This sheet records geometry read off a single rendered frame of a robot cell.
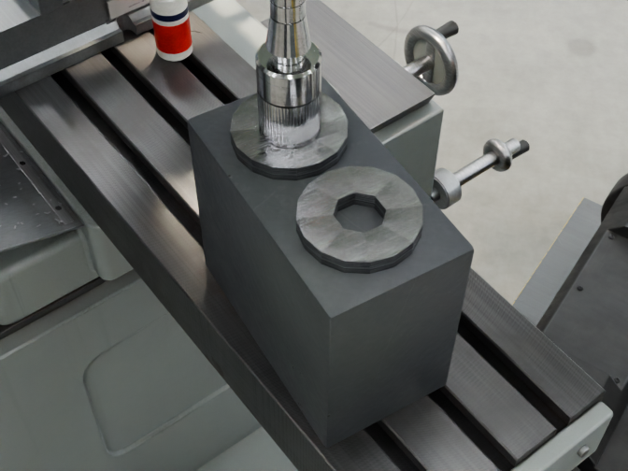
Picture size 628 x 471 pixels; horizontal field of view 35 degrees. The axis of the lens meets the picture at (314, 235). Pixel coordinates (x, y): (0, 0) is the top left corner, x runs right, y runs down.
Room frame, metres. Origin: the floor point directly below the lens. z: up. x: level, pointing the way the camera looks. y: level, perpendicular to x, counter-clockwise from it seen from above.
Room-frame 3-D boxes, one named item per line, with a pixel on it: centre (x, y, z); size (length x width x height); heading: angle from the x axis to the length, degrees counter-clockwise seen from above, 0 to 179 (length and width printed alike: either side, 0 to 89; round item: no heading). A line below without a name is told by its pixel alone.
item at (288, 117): (0.54, 0.02, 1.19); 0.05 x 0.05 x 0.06
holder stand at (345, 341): (0.49, -0.01, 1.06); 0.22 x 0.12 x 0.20; 31
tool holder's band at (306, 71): (0.54, 0.02, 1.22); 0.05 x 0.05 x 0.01
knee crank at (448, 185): (1.08, -0.26, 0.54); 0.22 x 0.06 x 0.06; 128
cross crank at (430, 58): (1.18, -0.15, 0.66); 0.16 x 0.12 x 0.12; 128
